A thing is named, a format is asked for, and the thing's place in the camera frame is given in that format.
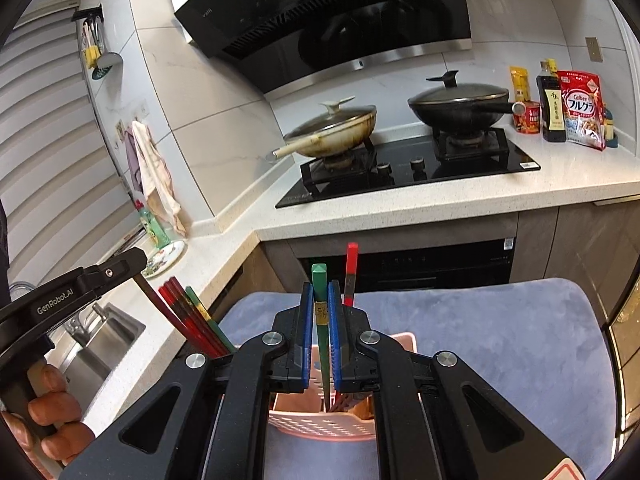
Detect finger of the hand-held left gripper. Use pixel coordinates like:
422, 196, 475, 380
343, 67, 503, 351
81, 248, 151, 296

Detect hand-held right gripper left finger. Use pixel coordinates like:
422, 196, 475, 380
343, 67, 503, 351
59, 282, 315, 480

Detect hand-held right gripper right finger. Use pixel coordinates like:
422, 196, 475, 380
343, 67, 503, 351
327, 280, 573, 480

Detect pink perforated utensil basket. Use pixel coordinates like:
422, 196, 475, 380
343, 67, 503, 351
267, 331, 416, 443

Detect person's left hand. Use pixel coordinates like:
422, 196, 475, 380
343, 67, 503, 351
0, 362, 96, 479

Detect patterned plate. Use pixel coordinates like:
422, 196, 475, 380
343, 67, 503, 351
141, 239, 187, 278

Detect green dish soap bottle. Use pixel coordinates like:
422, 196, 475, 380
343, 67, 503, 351
136, 200, 168, 251

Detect chrome faucet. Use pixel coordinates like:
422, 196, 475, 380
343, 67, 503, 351
9, 281, 108, 348

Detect steel sink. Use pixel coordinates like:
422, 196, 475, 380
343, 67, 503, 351
50, 301, 147, 396

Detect white hanging towel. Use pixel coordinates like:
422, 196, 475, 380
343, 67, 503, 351
131, 121, 187, 238

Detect purple hanging cloth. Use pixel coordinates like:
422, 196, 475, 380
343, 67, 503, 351
122, 130, 146, 193

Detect built-in black oven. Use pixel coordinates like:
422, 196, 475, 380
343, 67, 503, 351
296, 239, 517, 295

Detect white window blinds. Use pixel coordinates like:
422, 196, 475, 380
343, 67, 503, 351
0, 0, 146, 286

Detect grey-blue plush mat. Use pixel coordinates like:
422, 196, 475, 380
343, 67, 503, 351
220, 277, 617, 480

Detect black gas hob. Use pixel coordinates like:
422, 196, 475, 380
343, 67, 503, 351
275, 127, 542, 209

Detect beige wok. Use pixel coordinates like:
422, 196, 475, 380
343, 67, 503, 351
272, 110, 378, 162

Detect glass lid with beige knob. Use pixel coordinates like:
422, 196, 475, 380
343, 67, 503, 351
284, 97, 377, 141

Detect yellow hanging brush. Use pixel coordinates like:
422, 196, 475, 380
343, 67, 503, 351
81, 20, 101, 68

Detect grey base cabinet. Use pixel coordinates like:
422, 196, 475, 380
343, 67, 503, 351
215, 200, 640, 311

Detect black wok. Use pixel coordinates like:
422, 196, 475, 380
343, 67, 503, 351
407, 92, 528, 133

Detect glass lid with black knob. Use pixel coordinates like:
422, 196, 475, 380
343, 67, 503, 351
409, 71, 510, 106

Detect red snack jar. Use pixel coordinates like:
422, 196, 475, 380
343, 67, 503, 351
512, 101, 543, 135

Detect black-framed glass door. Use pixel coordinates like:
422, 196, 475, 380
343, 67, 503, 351
602, 280, 640, 461

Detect black range hood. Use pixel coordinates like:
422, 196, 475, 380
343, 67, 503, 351
172, 0, 473, 93

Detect yellow packet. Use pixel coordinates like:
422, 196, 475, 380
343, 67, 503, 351
509, 66, 530, 103

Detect dark soy sauce bottle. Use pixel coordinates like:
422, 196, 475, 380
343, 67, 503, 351
536, 61, 567, 143

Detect red cereal bag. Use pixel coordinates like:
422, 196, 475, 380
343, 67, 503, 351
556, 71, 607, 151

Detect blue and yellow figurine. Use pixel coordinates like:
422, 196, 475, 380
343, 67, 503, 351
602, 105, 619, 148

